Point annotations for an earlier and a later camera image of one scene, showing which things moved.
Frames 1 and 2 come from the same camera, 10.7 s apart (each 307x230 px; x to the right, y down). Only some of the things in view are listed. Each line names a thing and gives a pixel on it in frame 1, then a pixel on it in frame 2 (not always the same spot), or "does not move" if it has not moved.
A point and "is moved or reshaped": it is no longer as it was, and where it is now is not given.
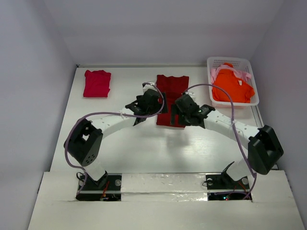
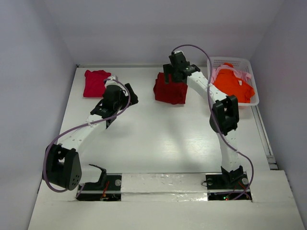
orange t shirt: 237,90 does not move
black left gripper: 158,107 -> 133,98
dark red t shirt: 174,86 is moved or reshaped
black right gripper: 174,115 -> 171,73
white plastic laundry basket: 240,63 does not move
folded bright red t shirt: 97,83 does not move
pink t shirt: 244,75 does not move
